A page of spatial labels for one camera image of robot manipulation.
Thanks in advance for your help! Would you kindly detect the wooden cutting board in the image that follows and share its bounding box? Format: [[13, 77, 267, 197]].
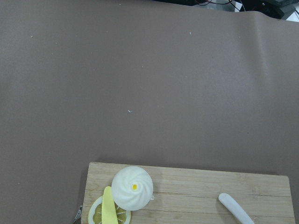
[[80, 161, 293, 224]]

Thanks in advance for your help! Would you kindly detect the white ceramic spoon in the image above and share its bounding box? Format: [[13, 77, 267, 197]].
[[218, 193, 254, 224]]

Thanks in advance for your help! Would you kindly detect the white toy bun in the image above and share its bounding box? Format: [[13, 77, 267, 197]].
[[111, 166, 154, 211]]

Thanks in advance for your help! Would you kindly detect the lemon slice toy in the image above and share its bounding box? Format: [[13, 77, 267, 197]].
[[88, 196, 131, 224]]

